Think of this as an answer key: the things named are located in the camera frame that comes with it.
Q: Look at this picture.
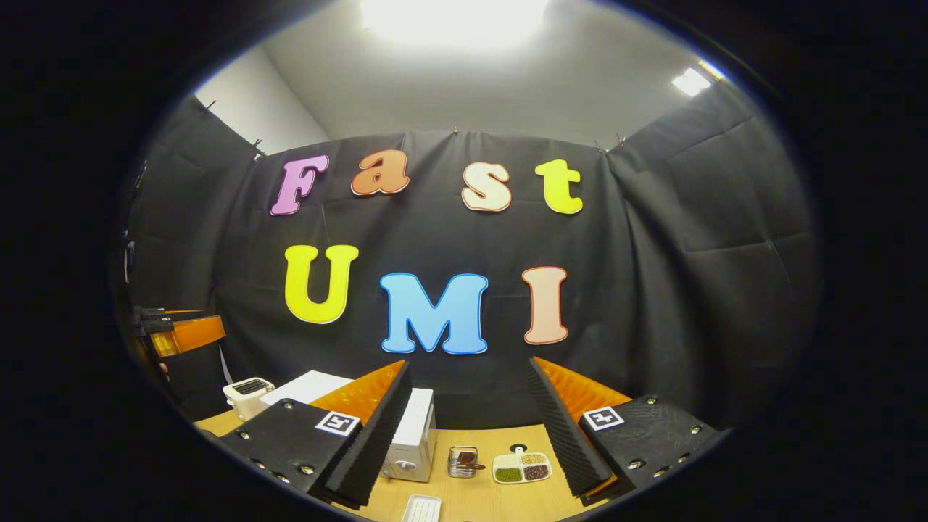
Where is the large ceiling light panel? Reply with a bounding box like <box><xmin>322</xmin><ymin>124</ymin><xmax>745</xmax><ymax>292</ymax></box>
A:
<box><xmin>361</xmin><ymin>0</ymin><xmax>550</xmax><ymax>50</ymax></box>

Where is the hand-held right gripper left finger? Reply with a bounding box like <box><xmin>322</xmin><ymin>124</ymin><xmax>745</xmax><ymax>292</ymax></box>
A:
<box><xmin>220</xmin><ymin>360</ymin><xmax>413</xmax><ymax>508</ymax></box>

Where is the metal wire utensil holder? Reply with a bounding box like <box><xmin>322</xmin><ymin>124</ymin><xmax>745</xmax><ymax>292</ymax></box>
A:
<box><xmin>447</xmin><ymin>446</ymin><xmax>479</xmax><ymax>479</ymax></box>

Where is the black backdrop cloth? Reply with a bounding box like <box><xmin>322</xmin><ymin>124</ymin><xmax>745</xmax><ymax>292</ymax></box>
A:
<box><xmin>123</xmin><ymin>80</ymin><xmax>824</xmax><ymax>436</ymax></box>

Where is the white divided dish of beans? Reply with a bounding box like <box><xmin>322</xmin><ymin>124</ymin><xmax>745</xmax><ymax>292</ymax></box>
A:
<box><xmin>492</xmin><ymin>451</ymin><xmax>553</xmax><ymax>484</ymax></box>

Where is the white toaster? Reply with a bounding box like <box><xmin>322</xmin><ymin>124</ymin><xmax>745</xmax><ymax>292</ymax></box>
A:
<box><xmin>223</xmin><ymin>377</ymin><xmax>276</xmax><ymax>421</ymax></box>

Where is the small ceiling light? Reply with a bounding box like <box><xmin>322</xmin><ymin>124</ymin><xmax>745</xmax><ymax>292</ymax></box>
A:
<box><xmin>671</xmin><ymin>62</ymin><xmax>726</xmax><ymax>97</ymax></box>

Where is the white microwave oven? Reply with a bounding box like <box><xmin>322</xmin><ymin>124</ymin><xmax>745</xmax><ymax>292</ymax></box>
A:
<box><xmin>260</xmin><ymin>370</ymin><xmax>436</xmax><ymax>483</ymax></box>

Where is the white rectangular tray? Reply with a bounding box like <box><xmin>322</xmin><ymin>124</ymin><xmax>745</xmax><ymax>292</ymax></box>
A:
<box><xmin>401</xmin><ymin>494</ymin><xmax>443</xmax><ymax>522</ymax></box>

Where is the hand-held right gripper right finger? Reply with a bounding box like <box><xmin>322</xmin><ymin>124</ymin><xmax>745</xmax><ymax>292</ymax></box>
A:
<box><xmin>526</xmin><ymin>355</ymin><xmax>729</xmax><ymax>506</ymax></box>

